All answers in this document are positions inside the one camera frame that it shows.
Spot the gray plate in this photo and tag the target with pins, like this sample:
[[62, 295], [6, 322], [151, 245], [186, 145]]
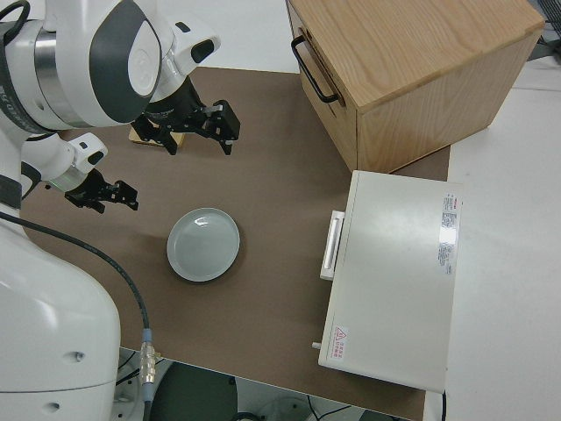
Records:
[[203, 245]]

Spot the white toaster oven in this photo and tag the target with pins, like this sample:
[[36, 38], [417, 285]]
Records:
[[394, 285]]

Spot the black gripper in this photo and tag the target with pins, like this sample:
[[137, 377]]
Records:
[[175, 105], [87, 189]]

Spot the brown table mat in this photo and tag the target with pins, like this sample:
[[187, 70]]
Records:
[[271, 175]]

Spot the wooden drawer cabinet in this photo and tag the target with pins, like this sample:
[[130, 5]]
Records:
[[416, 44]]

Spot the wooden mug tree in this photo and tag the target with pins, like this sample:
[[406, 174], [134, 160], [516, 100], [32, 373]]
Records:
[[151, 144]]

